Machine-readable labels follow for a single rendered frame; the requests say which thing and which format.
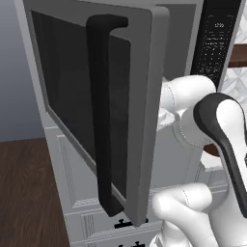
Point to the brown wooden shelf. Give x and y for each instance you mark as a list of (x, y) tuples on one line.
[(239, 56)]

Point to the grey microwave door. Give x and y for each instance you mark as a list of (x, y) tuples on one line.
[(64, 80)]

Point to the white kitchen cabinet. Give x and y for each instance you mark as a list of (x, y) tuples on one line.
[(61, 180)]

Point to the white drawer front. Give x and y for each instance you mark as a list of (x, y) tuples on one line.
[(96, 222)]

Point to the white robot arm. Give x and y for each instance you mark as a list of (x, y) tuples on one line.
[(193, 93)]

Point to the grey microwave with black panel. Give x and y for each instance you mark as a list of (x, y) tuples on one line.
[(215, 41)]

